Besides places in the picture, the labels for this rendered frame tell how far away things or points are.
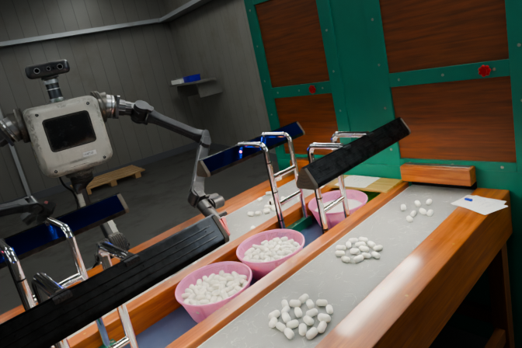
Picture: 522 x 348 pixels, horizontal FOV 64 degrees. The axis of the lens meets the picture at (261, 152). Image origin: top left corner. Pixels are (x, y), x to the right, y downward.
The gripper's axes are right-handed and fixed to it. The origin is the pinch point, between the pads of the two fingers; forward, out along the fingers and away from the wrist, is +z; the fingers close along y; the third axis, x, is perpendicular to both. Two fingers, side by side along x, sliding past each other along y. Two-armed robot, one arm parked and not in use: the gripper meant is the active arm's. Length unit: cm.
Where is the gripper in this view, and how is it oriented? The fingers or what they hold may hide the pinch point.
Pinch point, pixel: (228, 233)
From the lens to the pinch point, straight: 186.0
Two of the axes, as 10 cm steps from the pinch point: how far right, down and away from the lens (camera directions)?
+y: 7.1, -3.0, 6.4
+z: 6.6, 6.2, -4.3
